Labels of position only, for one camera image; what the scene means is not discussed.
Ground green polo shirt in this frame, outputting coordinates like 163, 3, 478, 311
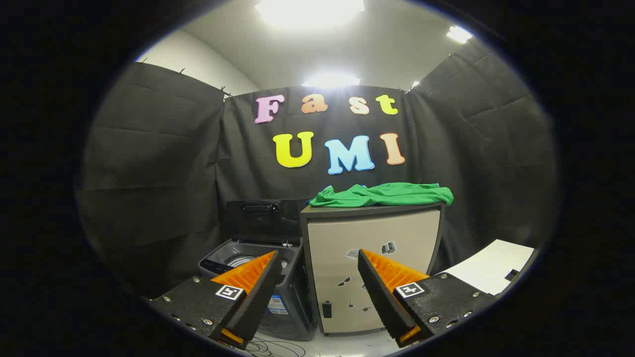
309, 182, 454, 208

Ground large ceiling light panel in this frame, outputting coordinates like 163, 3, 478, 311
255, 0, 365, 28

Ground thin black cables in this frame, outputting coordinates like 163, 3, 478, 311
246, 337, 308, 357

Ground grey washing machine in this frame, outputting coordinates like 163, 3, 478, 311
198, 238, 318, 341

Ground black backdrop cloth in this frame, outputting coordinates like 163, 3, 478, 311
77, 42, 561, 298

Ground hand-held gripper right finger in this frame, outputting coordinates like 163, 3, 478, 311
357, 249, 494, 348

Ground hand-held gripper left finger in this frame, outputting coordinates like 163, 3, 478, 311
149, 250, 283, 350

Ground beige cabinet with dark top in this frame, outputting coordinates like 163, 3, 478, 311
299, 201, 446, 336

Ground white sheet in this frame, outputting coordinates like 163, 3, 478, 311
442, 239, 536, 297

